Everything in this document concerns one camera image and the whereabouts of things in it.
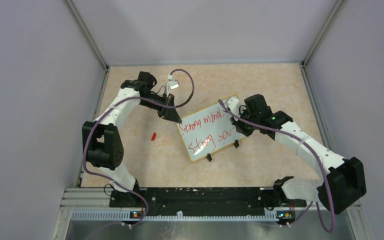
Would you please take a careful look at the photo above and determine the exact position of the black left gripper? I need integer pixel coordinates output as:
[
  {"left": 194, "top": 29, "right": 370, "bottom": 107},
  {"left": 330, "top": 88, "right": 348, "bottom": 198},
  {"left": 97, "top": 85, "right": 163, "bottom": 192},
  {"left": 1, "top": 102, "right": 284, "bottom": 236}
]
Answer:
[{"left": 139, "top": 92, "right": 182, "bottom": 123}]

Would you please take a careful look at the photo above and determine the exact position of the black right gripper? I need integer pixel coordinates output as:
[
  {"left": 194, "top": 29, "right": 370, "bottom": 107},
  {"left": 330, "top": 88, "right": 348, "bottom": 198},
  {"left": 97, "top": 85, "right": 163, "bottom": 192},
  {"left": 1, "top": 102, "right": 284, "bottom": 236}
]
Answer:
[{"left": 230, "top": 107, "right": 260, "bottom": 137}]

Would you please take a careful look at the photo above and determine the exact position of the red marker cap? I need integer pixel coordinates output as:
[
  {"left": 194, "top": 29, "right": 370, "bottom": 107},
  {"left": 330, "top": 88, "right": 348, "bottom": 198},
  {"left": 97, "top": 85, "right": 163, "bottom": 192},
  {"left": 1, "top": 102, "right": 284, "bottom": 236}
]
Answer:
[{"left": 151, "top": 132, "right": 157, "bottom": 141}]

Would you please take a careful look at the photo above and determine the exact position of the yellow framed whiteboard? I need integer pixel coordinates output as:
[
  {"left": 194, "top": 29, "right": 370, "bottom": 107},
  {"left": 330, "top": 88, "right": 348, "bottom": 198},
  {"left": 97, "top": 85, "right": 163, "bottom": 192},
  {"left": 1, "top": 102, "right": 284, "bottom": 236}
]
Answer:
[{"left": 177, "top": 102, "right": 245, "bottom": 162}]

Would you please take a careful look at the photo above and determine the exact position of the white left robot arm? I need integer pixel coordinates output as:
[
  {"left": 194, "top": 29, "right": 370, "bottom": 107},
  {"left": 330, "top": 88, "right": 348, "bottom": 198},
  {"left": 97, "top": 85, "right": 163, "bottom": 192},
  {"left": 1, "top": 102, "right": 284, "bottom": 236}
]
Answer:
[{"left": 82, "top": 71, "right": 182, "bottom": 207}]

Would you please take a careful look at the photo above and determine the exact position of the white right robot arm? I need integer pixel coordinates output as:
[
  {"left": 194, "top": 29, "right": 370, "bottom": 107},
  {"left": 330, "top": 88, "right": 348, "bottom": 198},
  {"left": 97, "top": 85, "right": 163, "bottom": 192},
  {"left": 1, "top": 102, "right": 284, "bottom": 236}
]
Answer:
[{"left": 224, "top": 94, "right": 367, "bottom": 215}]

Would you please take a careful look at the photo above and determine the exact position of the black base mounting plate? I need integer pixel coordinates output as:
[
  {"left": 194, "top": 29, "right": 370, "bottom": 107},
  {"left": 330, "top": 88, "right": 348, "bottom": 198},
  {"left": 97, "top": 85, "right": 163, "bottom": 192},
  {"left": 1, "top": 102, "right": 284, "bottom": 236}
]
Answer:
[{"left": 109, "top": 187, "right": 307, "bottom": 217}]

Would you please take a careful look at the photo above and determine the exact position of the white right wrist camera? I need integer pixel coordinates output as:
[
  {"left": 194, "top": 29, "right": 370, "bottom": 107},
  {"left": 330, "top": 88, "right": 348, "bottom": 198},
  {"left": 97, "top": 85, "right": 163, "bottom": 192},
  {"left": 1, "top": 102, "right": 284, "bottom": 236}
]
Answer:
[{"left": 224, "top": 96, "right": 241, "bottom": 116}]

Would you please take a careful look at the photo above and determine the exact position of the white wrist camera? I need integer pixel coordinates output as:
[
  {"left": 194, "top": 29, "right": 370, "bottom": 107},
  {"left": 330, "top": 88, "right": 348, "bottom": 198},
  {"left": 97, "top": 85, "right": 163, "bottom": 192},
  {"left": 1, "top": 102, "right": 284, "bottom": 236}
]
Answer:
[
  {"left": 165, "top": 74, "right": 180, "bottom": 96},
  {"left": 224, "top": 96, "right": 241, "bottom": 116}
]

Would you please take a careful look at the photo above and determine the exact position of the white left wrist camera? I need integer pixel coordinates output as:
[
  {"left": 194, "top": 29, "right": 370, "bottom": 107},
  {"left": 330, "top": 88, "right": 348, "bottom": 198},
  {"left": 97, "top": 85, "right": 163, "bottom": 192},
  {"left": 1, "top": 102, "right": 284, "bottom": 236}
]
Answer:
[{"left": 165, "top": 74, "right": 180, "bottom": 96}]

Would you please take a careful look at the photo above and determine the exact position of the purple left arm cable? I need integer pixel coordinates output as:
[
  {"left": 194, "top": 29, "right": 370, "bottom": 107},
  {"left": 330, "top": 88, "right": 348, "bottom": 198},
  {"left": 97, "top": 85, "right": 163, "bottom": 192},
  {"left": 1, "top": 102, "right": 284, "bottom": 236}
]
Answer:
[{"left": 81, "top": 68, "right": 196, "bottom": 229}]

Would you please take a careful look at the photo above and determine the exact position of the white toothed cable duct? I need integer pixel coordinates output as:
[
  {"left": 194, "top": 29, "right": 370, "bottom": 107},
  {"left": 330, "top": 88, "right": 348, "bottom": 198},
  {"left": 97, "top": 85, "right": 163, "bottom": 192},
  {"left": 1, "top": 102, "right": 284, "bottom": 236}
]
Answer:
[{"left": 71, "top": 210, "right": 279, "bottom": 222}]

